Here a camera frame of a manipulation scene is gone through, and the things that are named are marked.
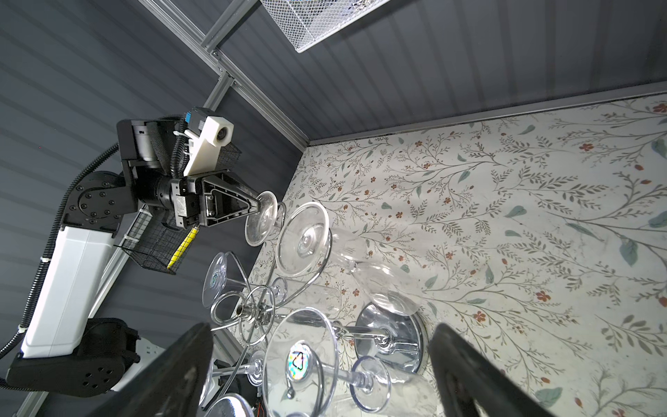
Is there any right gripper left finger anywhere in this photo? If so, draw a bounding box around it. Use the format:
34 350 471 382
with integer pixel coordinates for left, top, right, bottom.
90 322 213 416

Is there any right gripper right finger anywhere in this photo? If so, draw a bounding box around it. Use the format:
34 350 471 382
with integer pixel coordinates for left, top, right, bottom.
428 323 551 417

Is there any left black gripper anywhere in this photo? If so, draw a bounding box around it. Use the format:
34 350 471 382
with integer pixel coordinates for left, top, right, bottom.
168 171 259 229

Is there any clear champagne flute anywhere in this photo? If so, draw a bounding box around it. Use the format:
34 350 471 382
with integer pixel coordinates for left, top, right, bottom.
244 190 287 247
275 202 420 316

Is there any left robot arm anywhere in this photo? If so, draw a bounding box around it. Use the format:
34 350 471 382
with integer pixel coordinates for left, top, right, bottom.
1 113 259 398

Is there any chrome wine glass rack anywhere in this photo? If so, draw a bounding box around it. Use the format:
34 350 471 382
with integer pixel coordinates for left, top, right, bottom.
203 252 437 416

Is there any hanging glass front centre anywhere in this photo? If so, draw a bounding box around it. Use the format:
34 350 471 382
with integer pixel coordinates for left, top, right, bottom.
333 303 427 374

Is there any hanging glass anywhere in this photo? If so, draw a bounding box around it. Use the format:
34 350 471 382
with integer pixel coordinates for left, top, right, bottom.
333 303 427 374
263 308 392 416

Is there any yellow marker pen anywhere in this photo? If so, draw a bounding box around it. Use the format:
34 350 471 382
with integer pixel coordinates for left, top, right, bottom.
167 226 199 270

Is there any hanging glass front left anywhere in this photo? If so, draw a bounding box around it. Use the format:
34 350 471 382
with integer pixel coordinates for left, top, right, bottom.
263 308 392 416

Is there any floral table mat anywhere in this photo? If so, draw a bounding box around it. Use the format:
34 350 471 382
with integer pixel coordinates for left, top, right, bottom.
283 95 666 416

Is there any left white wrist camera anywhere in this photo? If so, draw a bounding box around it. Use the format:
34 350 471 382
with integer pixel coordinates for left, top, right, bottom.
183 107 234 177

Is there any black wire mesh basket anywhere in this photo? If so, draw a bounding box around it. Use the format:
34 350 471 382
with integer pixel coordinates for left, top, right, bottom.
115 140 243 276

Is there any white wire mesh basket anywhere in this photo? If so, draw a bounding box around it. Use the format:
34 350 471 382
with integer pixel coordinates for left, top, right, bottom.
262 0 389 53

